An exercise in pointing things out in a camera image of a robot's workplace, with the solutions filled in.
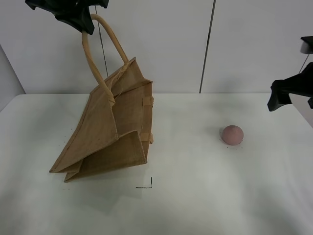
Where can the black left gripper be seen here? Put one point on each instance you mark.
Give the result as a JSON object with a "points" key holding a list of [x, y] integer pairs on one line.
{"points": [[72, 12]]}

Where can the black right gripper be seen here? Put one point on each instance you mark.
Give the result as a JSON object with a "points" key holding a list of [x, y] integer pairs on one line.
{"points": [[300, 84]]}

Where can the brown linen tote bag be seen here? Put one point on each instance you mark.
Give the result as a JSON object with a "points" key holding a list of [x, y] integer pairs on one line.
{"points": [[115, 129]]}

